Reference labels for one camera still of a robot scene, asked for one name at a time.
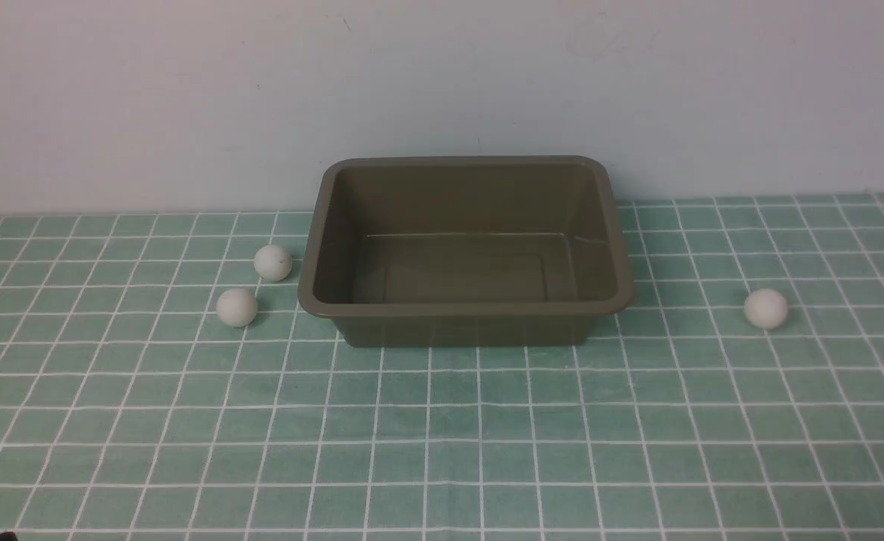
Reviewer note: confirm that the olive green plastic bin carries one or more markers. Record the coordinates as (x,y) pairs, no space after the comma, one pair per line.
(466,251)

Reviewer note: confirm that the white ping-pong ball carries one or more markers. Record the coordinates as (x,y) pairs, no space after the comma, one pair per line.
(766,309)
(273,263)
(237,307)

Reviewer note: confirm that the green checkered table mat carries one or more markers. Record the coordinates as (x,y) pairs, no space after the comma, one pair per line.
(129,411)

